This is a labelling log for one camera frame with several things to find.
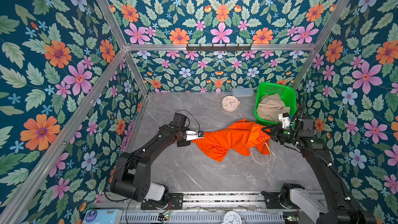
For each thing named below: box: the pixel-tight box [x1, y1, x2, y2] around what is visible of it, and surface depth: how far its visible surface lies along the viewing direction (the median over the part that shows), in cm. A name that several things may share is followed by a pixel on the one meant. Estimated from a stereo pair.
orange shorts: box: [191, 118, 272, 163], surface depth 90 cm
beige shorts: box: [256, 93, 291, 122], surface depth 97 cm
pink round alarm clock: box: [221, 95, 241, 112], surface depth 113 cm
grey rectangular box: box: [231, 87, 255, 97], surface depth 120 cm
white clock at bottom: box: [221, 210, 243, 224], surface depth 68 cm
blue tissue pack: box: [82, 208, 124, 224], surface depth 67 cm
